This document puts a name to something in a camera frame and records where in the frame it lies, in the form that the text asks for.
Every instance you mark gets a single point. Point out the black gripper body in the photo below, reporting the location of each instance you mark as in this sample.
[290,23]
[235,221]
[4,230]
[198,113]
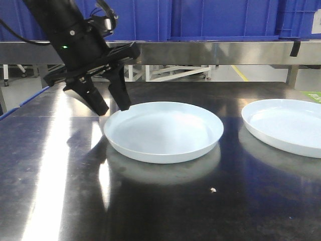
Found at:
[81,47]

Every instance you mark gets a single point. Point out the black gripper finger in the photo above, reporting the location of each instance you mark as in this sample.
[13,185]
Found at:
[83,90]
[117,86]

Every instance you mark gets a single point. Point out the light blue plate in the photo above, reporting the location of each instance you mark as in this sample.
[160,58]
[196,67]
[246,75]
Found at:
[163,132]
[286,124]

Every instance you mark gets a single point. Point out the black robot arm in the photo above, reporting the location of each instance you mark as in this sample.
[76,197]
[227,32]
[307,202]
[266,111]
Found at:
[56,16]

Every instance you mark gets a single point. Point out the blue bin centre left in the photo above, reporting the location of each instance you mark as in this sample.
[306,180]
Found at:
[141,20]

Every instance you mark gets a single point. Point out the blue bin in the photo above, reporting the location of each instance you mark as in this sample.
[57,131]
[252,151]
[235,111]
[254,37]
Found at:
[294,19]
[223,21]
[18,17]
[141,20]

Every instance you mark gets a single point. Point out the blue bin far left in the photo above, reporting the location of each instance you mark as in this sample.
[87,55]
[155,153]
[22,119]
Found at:
[18,17]

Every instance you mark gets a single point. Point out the blue bin centre right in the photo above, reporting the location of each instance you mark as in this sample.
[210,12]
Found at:
[223,21]

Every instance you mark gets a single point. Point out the black tape strip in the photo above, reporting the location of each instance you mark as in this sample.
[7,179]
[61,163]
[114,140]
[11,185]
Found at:
[295,49]

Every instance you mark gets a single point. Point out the blue bin far right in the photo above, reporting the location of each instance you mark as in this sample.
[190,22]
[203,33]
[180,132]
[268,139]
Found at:
[294,19]

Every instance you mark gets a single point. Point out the green sticker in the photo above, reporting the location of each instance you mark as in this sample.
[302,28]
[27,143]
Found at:
[313,95]

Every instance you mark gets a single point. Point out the white label on bin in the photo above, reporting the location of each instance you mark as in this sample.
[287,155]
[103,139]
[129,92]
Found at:
[316,25]

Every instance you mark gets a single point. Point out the white metal frame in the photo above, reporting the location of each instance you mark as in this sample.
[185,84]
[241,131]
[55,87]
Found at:
[163,73]

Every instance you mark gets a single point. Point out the steel upper shelf rail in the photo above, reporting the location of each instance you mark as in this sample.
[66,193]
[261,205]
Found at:
[183,53]

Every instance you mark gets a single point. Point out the steel shelf post right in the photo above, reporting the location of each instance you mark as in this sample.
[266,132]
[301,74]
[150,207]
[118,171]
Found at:
[292,75]

